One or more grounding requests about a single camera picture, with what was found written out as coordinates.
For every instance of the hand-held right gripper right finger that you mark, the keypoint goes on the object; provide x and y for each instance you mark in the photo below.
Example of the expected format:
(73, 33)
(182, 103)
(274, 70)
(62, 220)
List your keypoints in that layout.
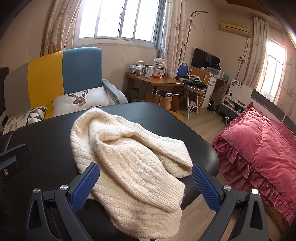
(204, 187)

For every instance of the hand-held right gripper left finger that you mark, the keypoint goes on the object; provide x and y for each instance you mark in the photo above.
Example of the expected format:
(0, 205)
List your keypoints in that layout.
(84, 187)

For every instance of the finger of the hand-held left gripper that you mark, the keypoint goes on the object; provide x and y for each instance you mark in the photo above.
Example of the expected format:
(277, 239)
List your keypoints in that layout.
(13, 160)

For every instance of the cream knitted sweater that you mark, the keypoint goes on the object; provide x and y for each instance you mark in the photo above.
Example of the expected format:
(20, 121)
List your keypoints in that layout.
(129, 157)

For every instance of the geometric print pillow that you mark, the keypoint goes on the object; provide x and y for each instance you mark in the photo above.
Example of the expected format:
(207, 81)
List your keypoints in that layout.
(23, 119)

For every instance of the pink ruffled blanket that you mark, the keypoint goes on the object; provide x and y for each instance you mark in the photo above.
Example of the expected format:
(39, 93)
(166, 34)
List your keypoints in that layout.
(254, 143)

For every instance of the white power strip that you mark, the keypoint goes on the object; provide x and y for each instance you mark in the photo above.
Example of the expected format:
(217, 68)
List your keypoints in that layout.
(192, 107)

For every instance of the deer print pillow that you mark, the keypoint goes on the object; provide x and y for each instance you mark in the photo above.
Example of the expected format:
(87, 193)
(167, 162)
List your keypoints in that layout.
(92, 97)

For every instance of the woven bag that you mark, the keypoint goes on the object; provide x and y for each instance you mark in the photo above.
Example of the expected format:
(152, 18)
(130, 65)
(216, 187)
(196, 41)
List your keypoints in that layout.
(165, 100)

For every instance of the leaf print white cabinet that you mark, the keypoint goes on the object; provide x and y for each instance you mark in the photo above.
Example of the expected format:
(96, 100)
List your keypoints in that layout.
(240, 89)

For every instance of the dark bed headboard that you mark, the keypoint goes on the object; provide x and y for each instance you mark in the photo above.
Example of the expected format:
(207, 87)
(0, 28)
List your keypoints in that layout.
(268, 104)

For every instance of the dark cloth bundle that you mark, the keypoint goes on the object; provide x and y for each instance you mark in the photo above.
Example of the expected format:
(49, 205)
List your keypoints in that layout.
(192, 82)

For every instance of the grey yellow blue sofa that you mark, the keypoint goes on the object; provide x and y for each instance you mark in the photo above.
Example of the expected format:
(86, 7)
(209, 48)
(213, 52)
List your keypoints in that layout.
(78, 67)

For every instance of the wooden table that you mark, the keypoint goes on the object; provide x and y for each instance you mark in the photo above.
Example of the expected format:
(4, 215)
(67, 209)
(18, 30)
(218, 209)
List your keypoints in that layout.
(159, 81)

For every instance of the blue backed metal chair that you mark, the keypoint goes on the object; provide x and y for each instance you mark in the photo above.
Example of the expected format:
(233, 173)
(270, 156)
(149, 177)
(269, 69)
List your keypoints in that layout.
(183, 69)

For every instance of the white plastic tub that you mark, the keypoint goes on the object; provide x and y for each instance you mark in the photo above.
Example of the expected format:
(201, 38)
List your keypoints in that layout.
(159, 68)

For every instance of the group of jars and bottles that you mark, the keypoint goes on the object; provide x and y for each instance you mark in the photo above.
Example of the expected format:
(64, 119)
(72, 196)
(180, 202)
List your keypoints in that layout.
(138, 70)

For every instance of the black television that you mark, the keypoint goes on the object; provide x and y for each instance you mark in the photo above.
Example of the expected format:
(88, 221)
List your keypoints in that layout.
(203, 58)

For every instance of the patterned beige curtain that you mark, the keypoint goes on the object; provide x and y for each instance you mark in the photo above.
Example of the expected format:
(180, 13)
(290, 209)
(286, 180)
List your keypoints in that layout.
(256, 53)
(172, 34)
(288, 78)
(57, 27)

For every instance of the small window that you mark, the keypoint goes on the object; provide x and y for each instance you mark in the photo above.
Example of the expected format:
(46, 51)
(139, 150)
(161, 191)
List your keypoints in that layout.
(274, 67)

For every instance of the metal pole stand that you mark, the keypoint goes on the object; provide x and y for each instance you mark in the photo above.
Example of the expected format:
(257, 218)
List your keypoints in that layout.
(188, 30)

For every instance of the large window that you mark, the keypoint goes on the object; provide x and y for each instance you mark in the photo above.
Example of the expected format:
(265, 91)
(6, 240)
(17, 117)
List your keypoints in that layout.
(115, 18)

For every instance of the wall power socket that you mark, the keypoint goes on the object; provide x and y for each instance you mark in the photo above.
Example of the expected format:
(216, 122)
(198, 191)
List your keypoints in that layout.
(242, 59)

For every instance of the wall air conditioner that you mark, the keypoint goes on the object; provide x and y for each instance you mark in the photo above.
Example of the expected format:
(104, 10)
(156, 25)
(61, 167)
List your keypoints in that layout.
(233, 29)

